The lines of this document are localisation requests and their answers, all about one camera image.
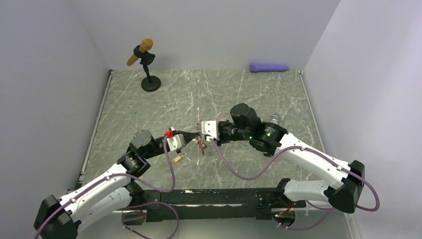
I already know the yellow tagged key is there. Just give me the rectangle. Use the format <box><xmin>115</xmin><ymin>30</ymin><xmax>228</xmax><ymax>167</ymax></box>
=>
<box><xmin>172</xmin><ymin>152</ymin><xmax>191</xmax><ymax>164</ymax></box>

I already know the red handled metal keyring holder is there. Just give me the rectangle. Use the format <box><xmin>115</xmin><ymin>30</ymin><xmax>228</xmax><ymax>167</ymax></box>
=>
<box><xmin>194</xmin><ymin>122</ymin><xmax>207</xmax><ymax>156</ymax></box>

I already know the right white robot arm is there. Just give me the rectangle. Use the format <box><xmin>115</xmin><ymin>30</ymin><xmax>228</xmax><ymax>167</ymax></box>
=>
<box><xmin>201</xmin><ymin>103</ymin><xmax>365</xmax><ymax>214</ymax></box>

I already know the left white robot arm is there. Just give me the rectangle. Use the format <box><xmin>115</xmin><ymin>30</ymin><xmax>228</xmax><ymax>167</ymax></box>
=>
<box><xmin>34</xmin><ymin>130</ymin><xmax>200</xmax><ymax>239</ymax></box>

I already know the black microphone stand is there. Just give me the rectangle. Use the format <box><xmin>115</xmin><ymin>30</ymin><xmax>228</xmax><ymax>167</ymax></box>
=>
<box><xmin>141</xmin><ymin>65</ymin><xmax>161</xmax><ymax>92</ymax></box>

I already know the purple cylinder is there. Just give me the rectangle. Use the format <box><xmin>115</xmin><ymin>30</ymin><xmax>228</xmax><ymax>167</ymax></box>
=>
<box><xmin>249</xmin><ymin>63</ymin><xmax>289</xmax><ymax>73</ymax></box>

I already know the brown microphone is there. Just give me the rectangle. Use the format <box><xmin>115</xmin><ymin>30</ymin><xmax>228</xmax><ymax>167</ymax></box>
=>
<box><xmin>126</xmin><ymin>38</ymin><xmax>155</xmax><ymax>66</ymax></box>

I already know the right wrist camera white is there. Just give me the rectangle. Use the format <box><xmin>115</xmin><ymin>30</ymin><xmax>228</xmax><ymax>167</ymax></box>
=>
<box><xmin>200</xmin><ymin>120</ymin><xmax>219</xmax><ymax>141</ymax></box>

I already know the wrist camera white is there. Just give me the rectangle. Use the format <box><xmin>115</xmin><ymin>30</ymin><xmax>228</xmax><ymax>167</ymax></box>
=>
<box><xmin>200</xmin><ymin>120</ymin><xmax>219</xmax><ymax>141</ymax></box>
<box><xmin>164</xmin><ymin>127</ymin><xmax>187</xmax><ymax>152</ymax></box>

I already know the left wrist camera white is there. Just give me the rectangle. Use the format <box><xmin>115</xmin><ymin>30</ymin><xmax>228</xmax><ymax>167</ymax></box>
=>
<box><xmin>164</xmin><ymin>127</ymin><xmax>187</xmax><ymax>152</ymax></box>

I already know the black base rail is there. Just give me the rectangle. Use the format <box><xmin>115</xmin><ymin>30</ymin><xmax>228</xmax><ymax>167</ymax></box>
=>
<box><xmin>124</xmin><ymin>188</ymin><xmax>306</xmax><ymax>222</ymax></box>

